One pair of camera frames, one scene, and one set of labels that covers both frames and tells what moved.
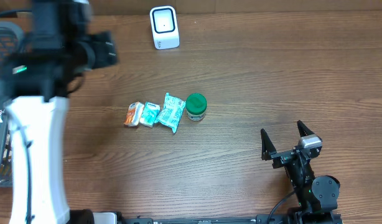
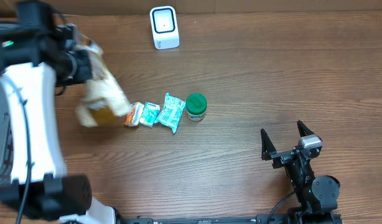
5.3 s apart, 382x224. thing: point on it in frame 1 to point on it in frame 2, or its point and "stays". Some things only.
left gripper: [107, 49] to [83, 65]
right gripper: [269, 150] stays
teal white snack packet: [171, 112] stays
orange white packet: [134, 114] stays
